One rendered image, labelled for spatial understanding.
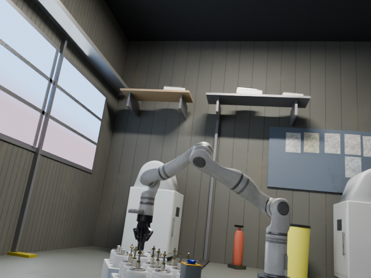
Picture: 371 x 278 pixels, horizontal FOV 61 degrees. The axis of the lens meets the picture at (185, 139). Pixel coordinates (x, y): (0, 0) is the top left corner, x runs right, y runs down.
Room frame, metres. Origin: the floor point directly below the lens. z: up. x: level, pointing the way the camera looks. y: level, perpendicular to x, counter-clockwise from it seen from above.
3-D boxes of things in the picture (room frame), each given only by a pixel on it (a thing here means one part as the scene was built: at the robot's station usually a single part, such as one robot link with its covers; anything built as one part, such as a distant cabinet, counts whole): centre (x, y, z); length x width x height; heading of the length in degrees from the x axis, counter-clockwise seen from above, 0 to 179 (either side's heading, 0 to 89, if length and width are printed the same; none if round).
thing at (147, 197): (1.54, 0.14, 0.62); 0.09 x 0.07 x 0.15; 140
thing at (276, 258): (1.44, -0.45, 0.39); 0.09 x 0.09 x 0.17; 79
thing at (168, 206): (4.35, 0.29, 0.62); 0.63 x 0.56 x 1.24; 79
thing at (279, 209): (1.44, -0.45, 0.54); 0.09 x 0.09 x 0.17; 16
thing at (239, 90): (4.25, -0.83, 2.36); 0.39 x 0.38 x 0.10; 79
